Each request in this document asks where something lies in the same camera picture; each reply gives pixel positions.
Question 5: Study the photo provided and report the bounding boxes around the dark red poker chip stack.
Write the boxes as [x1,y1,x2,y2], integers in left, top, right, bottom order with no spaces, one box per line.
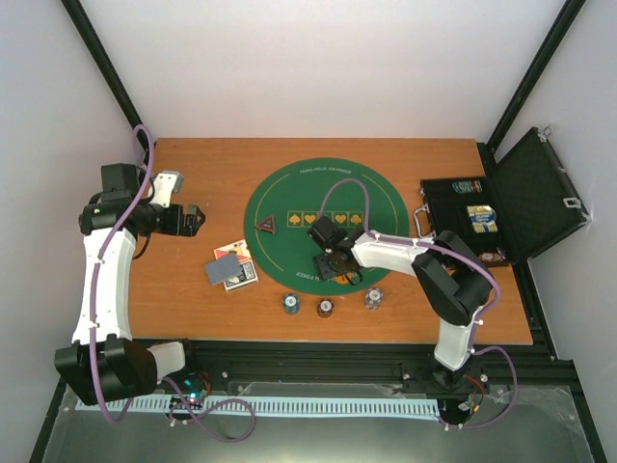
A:
[316,299,334,318]

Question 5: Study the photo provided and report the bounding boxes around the black red triangular dealer button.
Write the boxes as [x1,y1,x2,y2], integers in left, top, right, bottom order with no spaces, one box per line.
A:
[255,214,277,234]

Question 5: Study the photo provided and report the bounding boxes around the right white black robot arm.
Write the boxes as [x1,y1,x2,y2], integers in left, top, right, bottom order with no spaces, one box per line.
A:
[308,216,501,390]

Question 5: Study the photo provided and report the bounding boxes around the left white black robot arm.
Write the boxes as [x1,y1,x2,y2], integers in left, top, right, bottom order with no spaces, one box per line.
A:
[54,163,205,406]

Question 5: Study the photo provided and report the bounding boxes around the orange big blind button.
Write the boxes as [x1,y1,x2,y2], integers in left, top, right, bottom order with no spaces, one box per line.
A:
[334,272,361,286]

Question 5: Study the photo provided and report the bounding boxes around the blue white poker chip stack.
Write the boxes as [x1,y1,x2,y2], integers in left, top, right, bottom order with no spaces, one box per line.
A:
[364,287,384,311]

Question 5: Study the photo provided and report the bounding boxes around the grey playing card deck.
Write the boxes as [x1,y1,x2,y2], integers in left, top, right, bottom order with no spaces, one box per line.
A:
[204,254,242,286]

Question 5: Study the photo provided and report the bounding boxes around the round green poker mat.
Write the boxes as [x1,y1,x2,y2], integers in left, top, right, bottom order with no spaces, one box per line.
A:
[244,158,410,296]

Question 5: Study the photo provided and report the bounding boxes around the red white chips in case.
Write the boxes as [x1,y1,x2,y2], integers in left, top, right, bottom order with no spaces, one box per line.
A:
[478,250,508,266]

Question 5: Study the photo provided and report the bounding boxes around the blue gold card deck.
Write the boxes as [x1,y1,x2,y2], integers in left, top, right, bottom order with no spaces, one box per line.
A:
[467,205,498,233]

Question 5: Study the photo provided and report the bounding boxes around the multicolour chip row in case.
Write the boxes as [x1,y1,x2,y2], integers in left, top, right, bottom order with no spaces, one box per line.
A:
[451,179,483,194]

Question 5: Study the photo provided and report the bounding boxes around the black poker case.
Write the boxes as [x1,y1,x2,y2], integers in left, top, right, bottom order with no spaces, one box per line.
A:
[420,127,591,265]

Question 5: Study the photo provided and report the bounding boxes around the light blue cable duct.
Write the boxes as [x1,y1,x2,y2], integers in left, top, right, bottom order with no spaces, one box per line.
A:
[75,391,442,420]

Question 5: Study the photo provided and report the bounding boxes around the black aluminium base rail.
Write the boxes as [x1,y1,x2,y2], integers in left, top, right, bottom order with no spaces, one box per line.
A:
[62,339,577,395]

